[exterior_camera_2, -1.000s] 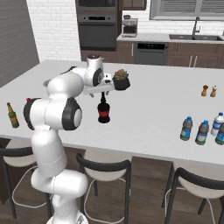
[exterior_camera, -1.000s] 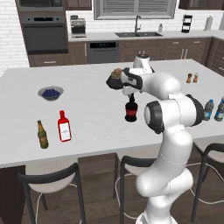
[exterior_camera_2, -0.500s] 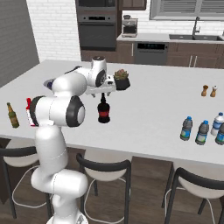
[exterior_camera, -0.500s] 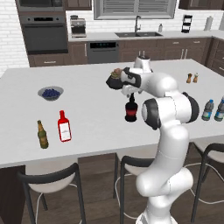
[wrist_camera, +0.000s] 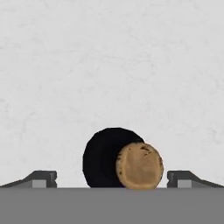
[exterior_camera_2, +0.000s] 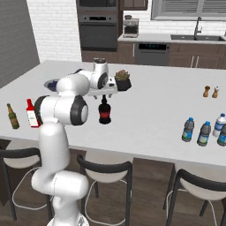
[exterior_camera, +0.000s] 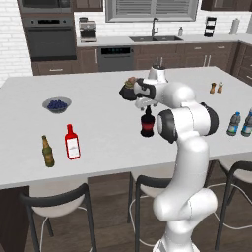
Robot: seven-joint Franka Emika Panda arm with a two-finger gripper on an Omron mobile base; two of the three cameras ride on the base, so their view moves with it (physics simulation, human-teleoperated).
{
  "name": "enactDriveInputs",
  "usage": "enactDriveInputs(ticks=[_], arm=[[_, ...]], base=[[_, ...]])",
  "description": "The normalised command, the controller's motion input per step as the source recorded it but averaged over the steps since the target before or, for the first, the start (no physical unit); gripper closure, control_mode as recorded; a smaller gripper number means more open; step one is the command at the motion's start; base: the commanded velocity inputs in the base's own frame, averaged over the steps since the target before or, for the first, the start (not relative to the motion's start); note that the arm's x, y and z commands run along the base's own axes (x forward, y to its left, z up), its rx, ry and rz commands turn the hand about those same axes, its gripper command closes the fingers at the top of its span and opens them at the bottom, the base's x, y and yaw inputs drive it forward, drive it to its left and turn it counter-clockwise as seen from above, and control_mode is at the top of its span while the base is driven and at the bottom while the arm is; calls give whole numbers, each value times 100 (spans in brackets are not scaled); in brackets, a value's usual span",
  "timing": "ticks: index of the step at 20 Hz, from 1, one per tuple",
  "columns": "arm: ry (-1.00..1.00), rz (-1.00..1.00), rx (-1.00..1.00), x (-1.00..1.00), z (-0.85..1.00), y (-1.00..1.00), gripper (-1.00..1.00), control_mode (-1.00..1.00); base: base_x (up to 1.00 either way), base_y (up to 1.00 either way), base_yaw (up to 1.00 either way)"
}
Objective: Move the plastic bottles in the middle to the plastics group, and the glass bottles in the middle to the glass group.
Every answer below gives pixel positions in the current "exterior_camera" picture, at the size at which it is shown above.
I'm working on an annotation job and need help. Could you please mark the white paper towel roll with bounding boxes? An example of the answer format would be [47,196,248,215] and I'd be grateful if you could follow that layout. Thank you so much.
[229,18,241,35]

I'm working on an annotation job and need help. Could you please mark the window with grey blinds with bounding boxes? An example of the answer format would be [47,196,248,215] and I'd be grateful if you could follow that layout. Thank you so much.
[104,0,201,23]

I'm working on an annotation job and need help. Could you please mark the clear plastic water bottle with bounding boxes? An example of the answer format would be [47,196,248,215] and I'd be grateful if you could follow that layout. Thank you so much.
[240,108,252,138]
[225,111,242,137]

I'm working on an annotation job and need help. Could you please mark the red bottle with white label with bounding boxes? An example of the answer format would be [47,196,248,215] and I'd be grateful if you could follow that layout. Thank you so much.
[64,123,82,161]

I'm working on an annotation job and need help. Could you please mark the dark cola plastic bottle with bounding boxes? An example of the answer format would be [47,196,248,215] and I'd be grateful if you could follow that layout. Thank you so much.
[140,105,156,138]

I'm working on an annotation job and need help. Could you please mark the steel coffee machine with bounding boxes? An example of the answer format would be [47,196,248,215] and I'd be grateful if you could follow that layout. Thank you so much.
[78,16,98,43]

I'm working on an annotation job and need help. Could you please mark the grey bowl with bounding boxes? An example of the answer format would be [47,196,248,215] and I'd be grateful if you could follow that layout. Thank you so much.
[41,96,73,114]

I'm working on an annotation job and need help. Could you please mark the olive green glass bottle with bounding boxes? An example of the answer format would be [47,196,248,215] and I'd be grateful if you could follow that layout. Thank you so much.
[40,134,56,168]

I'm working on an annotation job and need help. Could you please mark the brown olive rounded object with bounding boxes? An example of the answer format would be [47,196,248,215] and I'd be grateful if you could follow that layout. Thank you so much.
[126,76,139,90]

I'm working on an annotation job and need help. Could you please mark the steel sink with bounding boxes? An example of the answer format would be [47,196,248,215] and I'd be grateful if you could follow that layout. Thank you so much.
[128,34,184,43]

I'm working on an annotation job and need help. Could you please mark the dark tap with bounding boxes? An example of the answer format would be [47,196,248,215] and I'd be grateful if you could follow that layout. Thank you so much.
[151,17,160,37]

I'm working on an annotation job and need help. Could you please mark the black stool with white seat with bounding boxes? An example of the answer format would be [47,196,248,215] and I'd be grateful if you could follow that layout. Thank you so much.
[126,162,180,252]
[206,155,252,252]
[19,177,98,252]

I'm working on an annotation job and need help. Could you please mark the pile of blueberries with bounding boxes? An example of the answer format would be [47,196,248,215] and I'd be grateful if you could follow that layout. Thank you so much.
[46,99,69,111]

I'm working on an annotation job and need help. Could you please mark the steel microwave oven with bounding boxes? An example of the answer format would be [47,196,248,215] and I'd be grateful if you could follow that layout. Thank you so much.
[17,0,74,15]

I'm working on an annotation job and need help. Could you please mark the steel dishwasher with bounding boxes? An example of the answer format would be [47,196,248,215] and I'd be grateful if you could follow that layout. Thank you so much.
[96,45,136,73]

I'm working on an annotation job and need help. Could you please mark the steel wall oven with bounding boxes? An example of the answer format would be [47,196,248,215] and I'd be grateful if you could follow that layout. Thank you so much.
[20,13,79,63]

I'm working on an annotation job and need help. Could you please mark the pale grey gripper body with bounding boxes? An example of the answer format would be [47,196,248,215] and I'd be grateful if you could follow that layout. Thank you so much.
[134,97,161,111]

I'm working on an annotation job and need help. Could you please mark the dark brown wall cupboards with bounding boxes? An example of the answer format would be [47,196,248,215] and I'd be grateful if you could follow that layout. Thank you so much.
[72,0,104,13]
[200,0,252,12]

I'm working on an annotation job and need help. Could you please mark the black wire rack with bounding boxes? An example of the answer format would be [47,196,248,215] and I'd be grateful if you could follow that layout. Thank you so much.
[203,16,218,38]

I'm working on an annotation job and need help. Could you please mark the dark brown base cupboards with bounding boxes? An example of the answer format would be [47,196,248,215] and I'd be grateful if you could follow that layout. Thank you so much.
[230,41,252,87]
[133,41,238,72]
[31,45,99,77]

